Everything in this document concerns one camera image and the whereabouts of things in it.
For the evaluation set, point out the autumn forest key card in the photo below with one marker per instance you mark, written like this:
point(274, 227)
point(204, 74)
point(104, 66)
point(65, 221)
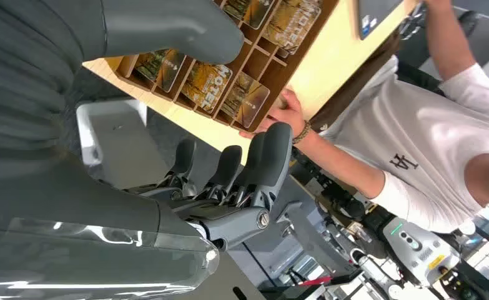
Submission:
point(250, 10)
point(161, 68)
point(244, 99)
point(291, 22)
point(207, 85)

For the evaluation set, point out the person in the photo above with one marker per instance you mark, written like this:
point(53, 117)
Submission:
point(426, 124)

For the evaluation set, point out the grey laptop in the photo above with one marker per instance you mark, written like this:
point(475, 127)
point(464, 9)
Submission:
point(376, 14)

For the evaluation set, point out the red barrier belt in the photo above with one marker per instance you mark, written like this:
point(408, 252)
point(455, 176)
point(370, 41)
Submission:
point(314, 281)

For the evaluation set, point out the white device with green light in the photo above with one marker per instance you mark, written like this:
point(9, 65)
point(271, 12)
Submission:
point(422, 256)

